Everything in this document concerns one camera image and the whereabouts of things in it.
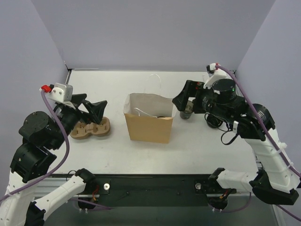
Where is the brown paper bag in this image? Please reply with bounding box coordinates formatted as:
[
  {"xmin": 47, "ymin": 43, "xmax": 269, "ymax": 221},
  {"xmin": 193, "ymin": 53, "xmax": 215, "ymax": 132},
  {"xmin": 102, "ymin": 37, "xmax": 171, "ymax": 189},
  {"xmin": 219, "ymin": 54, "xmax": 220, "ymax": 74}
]
[{"xmin": 123, "ymin": 90, "xmax": 176, "ymax": 144}]

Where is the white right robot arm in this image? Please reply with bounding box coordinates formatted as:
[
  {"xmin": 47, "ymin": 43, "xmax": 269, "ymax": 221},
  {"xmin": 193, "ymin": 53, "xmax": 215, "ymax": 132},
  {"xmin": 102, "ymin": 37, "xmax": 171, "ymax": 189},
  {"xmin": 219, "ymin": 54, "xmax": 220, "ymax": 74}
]
[{"xmin": 172, "ymin": 79, "xmax": 301, "ymax": 205}]

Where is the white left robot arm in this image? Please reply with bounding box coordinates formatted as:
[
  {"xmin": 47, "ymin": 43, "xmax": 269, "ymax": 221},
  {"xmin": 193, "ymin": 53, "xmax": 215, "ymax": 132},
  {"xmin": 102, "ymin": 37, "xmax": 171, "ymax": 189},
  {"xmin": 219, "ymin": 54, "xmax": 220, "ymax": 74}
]
[{"xmin": 0, "ymin": 94, "xmax": 107, "ymax": 226}]

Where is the brown pulp cup carrier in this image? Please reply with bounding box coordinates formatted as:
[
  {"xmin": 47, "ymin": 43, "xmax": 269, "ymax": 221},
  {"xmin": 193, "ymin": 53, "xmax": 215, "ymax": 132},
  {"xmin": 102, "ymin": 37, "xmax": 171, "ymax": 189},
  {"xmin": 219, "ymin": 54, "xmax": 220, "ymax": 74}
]
[{"xmin": 70, "ymin": 117, "xmax": 111, "ymax": 140}]

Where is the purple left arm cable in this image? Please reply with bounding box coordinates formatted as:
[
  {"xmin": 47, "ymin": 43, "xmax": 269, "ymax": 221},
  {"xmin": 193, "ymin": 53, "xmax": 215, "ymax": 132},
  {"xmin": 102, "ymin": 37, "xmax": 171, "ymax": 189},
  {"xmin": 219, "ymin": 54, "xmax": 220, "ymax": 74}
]
[{"xmin": 0, "ymin": 90, "xmax": 111, "ymax": 211}]

